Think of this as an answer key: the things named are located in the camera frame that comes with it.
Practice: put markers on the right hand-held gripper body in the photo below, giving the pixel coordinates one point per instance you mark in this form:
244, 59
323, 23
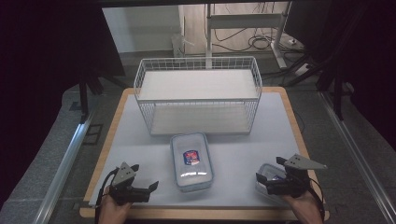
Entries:
292, 182

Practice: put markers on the large clear food container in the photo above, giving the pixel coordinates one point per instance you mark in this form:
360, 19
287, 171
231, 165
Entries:
191, 161

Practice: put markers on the white desk frame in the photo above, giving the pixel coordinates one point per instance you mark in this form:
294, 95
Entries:
246, 21

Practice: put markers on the person's left hand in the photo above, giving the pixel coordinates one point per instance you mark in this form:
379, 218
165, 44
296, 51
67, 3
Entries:
113, 208

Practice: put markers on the aluminium rail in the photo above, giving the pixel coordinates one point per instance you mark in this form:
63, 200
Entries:
62, 171
358, 155

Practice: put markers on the black metal stand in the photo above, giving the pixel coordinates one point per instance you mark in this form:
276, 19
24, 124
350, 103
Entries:
88, 90
337, 90

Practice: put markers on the white power strip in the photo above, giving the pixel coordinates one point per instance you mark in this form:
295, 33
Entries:
302, 70

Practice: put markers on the person's right hand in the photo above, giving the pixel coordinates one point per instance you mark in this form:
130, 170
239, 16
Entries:
300, 203

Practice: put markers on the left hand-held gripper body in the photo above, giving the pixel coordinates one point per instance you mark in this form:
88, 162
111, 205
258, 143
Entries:
129, 193

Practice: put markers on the small clear food container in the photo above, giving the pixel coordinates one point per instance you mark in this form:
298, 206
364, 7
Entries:
267, 172

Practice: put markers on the dark curtain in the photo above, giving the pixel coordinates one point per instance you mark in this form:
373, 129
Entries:
46, 62
367, 62

